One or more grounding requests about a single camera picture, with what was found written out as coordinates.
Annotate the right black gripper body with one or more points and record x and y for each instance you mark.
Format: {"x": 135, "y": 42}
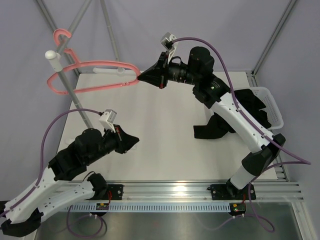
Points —
{"x": 164, "y": 58}

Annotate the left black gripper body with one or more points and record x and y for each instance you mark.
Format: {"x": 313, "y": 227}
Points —
{"x": 117, "y": 139}

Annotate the black shirt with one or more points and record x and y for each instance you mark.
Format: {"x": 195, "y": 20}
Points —
{"x": 217, "y": 127}

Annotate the silver white garment rack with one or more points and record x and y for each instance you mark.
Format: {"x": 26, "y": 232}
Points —
{"x": 62, "y": 38}

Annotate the pink plastic hanger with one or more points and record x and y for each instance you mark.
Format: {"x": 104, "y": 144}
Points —
{"x": 54, "y": 60}

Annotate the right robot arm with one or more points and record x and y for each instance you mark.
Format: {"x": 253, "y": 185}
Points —
{"x": 220, "y": 98}

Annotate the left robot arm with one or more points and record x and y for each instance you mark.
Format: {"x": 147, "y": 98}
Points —
{"x": 70, "y": 162}

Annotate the white perforated plastic basket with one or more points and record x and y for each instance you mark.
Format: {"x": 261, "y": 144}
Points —
{"x": 274, "y": 115}

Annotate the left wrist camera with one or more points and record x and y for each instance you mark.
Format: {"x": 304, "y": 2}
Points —
{"x": 107, "y": 120}

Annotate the white slotted cable duct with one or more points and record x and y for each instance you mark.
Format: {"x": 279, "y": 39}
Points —
{"x": 148, "y": 207}

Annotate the aluminium frame post right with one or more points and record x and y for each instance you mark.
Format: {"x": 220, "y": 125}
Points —
{"x": 290, "y": 7}

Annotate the aluminium mounting rail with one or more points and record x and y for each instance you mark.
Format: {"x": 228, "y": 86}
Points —
{"x": 187, "y": 191}

